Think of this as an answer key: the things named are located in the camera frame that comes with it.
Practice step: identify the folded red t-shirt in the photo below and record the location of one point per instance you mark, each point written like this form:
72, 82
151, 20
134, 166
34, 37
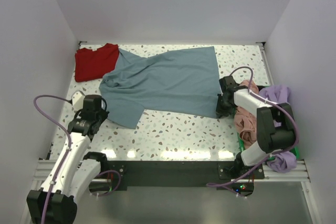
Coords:
94, 64

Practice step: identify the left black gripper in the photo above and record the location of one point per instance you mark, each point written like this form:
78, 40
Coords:
104, 115

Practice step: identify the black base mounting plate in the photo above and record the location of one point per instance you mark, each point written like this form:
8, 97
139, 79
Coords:
123, 174

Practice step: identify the crumpled lilac t-shirt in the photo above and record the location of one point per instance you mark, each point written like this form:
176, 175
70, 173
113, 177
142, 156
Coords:
286, 161

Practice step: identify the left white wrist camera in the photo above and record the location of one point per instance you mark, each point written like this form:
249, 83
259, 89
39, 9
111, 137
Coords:
77, 100

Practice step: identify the blue-grey t-shirt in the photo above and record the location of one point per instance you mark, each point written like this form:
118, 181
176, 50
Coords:
181, 81

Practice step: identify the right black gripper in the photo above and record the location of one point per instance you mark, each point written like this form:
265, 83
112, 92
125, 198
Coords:
220, 113

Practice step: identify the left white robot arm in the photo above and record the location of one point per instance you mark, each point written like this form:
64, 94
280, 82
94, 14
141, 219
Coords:
56, 201

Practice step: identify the crumpled pink t-shirt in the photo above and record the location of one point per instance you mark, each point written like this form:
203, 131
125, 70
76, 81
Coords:
246, 126

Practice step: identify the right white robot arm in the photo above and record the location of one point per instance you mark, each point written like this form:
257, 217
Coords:
276, 130

